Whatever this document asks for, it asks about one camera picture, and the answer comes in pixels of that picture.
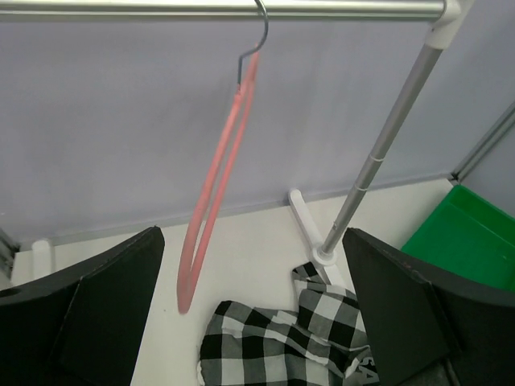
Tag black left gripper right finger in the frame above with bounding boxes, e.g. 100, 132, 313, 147
343, 228, 514, 385

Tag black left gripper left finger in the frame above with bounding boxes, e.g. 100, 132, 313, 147
1, 226, 165, 385

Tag black white checked shirt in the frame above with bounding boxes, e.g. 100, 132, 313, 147
197, 263, 380, 385

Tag pink clothes hanger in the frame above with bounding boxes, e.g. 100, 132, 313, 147
176, 1, 269, 314

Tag green plastic tray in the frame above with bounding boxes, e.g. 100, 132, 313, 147
402, 185, 514, 292

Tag silver white clothes rack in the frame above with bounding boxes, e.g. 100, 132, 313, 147
1, 1, 473, 286

